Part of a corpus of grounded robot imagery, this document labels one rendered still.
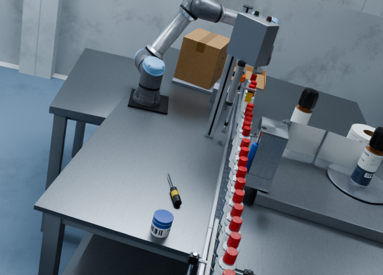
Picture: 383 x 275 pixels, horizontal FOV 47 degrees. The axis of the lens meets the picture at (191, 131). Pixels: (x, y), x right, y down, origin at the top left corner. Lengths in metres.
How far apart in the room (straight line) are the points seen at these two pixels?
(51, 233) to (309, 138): 1.24
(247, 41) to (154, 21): 2.45
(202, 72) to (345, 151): 1.01
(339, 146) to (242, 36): 0.71
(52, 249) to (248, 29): 1.19
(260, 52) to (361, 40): 2.84
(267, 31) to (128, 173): 0.82
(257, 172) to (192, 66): 1.11
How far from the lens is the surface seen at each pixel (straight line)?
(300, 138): 2.19
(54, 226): 1.68
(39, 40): 4.42
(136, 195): 1.72
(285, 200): 1.89
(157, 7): 4.31
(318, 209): 1.93
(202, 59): 2.72
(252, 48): 1.96
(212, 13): 2.31
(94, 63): 2.82
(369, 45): 4.77
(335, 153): 2.24
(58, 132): 2.32
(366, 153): 2.16
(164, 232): 1.55
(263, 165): 1.82
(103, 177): 1.78
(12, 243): 2.68
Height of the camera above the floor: 1.87
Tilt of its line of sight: 27 degrees down
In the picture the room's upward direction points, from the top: 16 degrees clockwise
